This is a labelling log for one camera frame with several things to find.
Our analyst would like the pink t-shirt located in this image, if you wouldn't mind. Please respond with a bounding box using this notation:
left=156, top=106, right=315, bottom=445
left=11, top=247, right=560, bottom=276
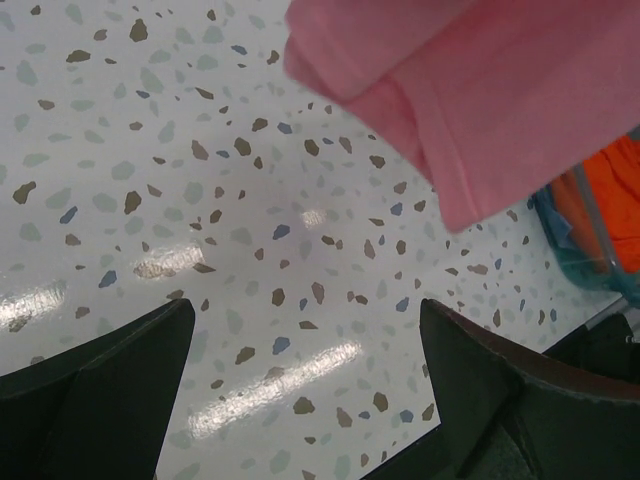
left=284, top=1, right=639, bottom=232

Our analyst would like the clear blue plastic basket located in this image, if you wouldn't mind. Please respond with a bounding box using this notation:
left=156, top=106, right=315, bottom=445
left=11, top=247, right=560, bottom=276
left=532, top=165, right=639, bottom=305

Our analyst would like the orange t-shirt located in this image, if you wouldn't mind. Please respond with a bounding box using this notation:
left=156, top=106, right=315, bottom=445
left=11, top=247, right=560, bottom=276
left=550, top=135, right=639, bottom=274

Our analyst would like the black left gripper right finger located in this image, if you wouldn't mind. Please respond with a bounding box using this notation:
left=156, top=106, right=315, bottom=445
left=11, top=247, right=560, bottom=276
left=419, top=299, right=639, bottom=479

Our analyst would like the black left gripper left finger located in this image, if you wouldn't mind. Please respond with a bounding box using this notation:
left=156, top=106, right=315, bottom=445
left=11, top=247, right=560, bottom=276
left=1, top=299, right=195, bottom=480

